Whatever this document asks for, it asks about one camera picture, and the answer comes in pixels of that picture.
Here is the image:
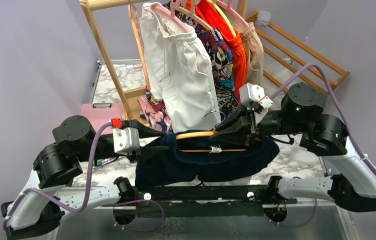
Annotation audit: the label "wooden slatted shelf rack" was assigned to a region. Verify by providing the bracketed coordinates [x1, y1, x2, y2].
[255, 22, 350, 89]

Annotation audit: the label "beige shorts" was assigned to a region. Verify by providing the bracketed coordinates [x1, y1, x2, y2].
[234, 23, 264, 87]

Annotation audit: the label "orange red shorts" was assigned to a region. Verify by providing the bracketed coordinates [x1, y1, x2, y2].
[185, 0, 241, 105]

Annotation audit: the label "wooden clothes rack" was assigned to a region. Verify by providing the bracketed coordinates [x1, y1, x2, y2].
[79, 0, 249, 125]

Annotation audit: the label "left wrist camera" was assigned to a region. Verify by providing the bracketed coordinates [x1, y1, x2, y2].
[110, 118, 140, 155]

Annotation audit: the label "orange wooden hanger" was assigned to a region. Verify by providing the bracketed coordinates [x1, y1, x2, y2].
[175, 128, 250, 155]

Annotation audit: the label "pink navy patterned shorts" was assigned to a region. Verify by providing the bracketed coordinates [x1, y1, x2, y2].
[138, 95, 172, 133]

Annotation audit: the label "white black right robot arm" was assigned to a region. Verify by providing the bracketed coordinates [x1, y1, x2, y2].
[211, 82, 376, 213]

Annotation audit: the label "navy blue shorts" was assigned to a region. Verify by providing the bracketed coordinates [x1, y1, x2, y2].
[135, 133, 280, 188]

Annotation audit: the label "comic print shorts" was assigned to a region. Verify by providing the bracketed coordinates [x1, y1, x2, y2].
[146, 1, 241, 120]

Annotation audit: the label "orange twisted hanger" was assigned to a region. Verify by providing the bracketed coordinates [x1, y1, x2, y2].
[128, 4, 151, 92]

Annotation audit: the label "pink hanger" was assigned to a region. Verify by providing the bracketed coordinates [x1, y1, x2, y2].
[151, 0, 191, 33]
[215, 0, 249, 29]

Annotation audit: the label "beige wooden hanger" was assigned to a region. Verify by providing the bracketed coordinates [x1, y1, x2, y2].
[173, 0, 213, 30]

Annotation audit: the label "pink hanger right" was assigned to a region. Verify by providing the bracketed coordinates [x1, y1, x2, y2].
[215, 0, 249, 29]

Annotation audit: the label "yellow hanger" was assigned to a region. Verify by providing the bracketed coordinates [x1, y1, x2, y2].
[207, 0, 236, 37]

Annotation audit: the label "clear paperclip jar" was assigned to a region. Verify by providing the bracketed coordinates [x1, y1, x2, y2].
[255, 10, 272, 28]

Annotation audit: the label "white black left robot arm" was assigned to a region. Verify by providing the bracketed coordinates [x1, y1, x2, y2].
[1, 115, 168, 240]

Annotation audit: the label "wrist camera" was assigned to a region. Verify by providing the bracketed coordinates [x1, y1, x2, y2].
[239, 82, 273, 125]
[110, 118, 140, 155]

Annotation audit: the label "pink clipboard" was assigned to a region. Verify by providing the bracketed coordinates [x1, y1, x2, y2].
[79, 102, 123, 132]

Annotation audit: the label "pink hanger left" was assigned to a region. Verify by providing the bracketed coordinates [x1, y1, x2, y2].
[151, 0, 191, 33]

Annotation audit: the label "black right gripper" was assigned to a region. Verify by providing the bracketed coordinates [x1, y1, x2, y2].
[210, 103, 307, 147]

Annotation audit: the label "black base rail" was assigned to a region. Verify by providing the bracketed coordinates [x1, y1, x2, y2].
[112, 185, 297, 220]

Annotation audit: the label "white shorts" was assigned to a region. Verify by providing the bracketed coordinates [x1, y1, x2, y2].
[139, 2, 220, 133]

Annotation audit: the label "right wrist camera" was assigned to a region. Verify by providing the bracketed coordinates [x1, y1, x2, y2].
[239, 82, 273, 125]

